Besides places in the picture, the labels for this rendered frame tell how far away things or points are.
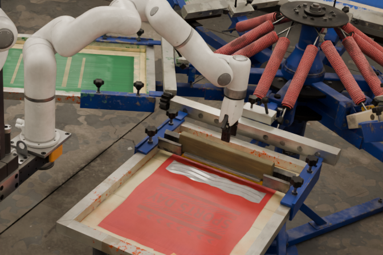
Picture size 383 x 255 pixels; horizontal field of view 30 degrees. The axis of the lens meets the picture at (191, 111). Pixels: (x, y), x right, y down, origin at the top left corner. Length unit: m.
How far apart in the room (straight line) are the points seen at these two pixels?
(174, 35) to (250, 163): 0.56
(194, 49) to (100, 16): 0.31
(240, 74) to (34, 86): 0.66
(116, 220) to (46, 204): 1.69
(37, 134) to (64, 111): 2.55
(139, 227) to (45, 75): 0.55
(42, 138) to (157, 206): 0.43
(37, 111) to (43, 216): 1.69
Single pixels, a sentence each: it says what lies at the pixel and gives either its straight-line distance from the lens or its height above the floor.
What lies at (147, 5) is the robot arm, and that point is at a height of 1.56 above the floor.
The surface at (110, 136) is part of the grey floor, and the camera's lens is 4.56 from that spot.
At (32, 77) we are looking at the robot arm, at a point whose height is 1.38.
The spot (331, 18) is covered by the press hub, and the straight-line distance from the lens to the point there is 3.09.
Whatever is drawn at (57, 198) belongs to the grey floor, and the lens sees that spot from 3.99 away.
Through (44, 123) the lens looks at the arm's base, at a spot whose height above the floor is 1.22.
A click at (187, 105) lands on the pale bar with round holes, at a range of 2.78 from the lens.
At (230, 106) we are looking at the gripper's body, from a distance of 2.37.
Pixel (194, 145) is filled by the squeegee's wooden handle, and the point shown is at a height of 1.03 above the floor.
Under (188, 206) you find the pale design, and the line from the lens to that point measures 2.37.
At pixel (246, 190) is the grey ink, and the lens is 2.47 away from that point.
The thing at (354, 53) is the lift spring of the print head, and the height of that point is 1.21.
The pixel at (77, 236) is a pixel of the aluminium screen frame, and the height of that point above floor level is 0.97.
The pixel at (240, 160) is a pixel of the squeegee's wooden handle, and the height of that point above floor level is 1.04.
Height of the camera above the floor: 2.35
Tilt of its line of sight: 29 degrees down
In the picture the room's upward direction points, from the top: 7 degrees clockwise
